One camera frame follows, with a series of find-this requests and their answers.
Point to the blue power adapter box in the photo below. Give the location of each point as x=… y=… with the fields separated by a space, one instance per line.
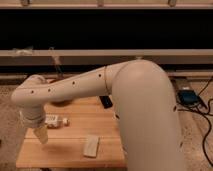
x=187 y=97

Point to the white labelled bottle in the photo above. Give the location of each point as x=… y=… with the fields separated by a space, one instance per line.
x=55 y=121

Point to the black small device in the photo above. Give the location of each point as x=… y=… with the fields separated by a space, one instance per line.
x=106 y=102

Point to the white rectangular block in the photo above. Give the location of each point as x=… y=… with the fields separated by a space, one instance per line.
x=91 y=146

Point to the long wooden rail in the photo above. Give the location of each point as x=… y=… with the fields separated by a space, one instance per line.
x=89 y=57

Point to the beige stick end effector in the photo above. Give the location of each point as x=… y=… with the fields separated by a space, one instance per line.
x=41 y=134

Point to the wooden table board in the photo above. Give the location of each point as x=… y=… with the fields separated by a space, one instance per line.
x=65 y=149

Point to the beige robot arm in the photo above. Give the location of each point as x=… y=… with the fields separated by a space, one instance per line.
x=144 y=102

